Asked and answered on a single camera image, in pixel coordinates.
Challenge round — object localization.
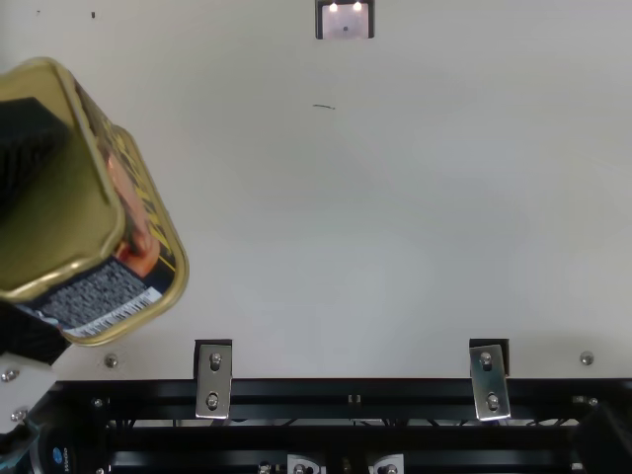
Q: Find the rectangular gold tin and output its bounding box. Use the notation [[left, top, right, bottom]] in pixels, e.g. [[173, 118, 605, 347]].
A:
[[0, 56, 191, 347]]

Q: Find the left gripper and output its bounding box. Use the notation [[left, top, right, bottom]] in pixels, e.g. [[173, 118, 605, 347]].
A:
[[0, 300, 73, 474]]

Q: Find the small square scanner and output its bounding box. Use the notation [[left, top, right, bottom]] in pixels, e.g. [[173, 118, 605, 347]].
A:
[[315, 0, 375, 40]]

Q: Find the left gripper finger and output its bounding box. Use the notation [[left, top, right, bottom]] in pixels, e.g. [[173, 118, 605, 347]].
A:
[[0, 96, 71, 218]]

